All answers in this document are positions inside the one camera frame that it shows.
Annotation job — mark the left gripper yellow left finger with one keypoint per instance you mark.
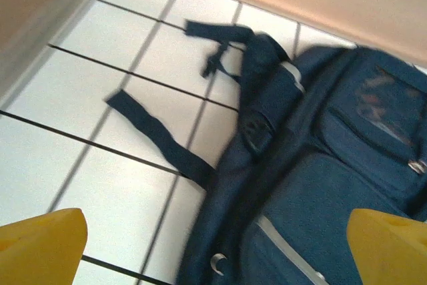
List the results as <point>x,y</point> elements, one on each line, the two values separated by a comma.
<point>33,251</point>

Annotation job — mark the navy blue backpack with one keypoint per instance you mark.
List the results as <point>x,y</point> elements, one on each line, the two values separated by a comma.
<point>317,181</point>

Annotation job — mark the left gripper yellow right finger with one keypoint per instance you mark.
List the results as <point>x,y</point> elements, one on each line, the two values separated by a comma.
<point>393,251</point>

